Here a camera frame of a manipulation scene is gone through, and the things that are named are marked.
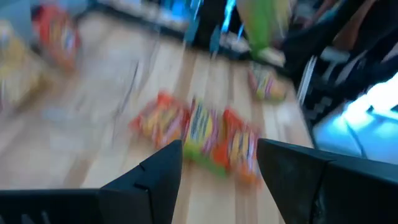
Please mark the person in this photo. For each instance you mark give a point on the person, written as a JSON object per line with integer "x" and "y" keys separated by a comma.
{"x": 311, "y": 40}

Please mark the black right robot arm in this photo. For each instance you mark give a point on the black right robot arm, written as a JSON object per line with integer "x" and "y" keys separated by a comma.
{"x": 214, "y": 21}

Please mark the yellow Maruchan chicken ramen packet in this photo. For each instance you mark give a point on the yellow Maruchan chicken ramen packet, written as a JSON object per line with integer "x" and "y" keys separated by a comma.
{"x": 12, "y": 59}

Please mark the lime chili shrimp ramen packet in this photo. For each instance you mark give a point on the lime chili shrimp ramen packet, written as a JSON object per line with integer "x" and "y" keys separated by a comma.
{"x": 267, "y": 84}
{"x": 264, "y": 28}
{"x": 202, "y": 130}

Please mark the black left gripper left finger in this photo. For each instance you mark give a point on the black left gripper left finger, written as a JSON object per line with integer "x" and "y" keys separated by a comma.
{"x": 149, "y": 193}

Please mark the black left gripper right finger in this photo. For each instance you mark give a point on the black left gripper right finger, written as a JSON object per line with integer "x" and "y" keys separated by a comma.
{"x": 311, "y": 193}

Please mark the orange Maruchan saucy noodles packet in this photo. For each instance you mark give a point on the orange Maruchan saucy noodles packet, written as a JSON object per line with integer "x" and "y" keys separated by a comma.
{"x": 57, "y": 34}
{"x": 241, "y": 146}
{"x": 161, "y": 119}

